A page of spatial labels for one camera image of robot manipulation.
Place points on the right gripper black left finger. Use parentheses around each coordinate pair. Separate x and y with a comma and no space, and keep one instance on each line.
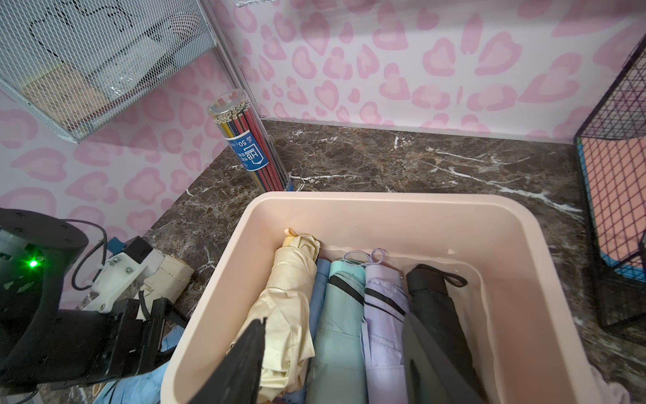
(237,377)

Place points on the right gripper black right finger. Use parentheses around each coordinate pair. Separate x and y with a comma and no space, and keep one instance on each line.
(430,376)

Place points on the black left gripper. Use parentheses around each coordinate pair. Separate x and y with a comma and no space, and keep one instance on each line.
(88,347)

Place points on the light blue umbrella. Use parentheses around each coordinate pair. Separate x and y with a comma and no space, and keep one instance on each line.
(316,306)

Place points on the black umbrella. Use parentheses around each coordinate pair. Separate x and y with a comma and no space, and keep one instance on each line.
(431,304)

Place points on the beige umbrella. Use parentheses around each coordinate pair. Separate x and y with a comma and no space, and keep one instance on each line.
(285,304)

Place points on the lavender umbrella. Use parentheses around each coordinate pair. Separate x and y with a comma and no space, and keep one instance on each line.
(385,306)

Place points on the mint green umbrella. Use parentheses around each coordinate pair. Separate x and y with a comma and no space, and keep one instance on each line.
(337,372)

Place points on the pink plastic storage box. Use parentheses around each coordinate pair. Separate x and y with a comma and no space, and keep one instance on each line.
(513,311)

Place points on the pale pink umbrella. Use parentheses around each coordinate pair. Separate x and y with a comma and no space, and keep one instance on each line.
(610,392)

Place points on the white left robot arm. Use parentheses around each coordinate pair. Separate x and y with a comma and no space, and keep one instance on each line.
(37,252)

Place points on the colored pencil tube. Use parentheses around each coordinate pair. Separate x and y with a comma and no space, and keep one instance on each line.
(247,138)

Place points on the pink folder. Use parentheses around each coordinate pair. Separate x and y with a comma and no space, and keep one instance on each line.
(614,178)

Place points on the white mesh side basket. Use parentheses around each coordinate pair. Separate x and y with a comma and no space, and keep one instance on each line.
(75,65)

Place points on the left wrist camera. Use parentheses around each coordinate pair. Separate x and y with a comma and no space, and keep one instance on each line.
(131,261)

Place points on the black wire desk organizer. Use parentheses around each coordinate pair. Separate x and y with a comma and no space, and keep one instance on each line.
(620,115)

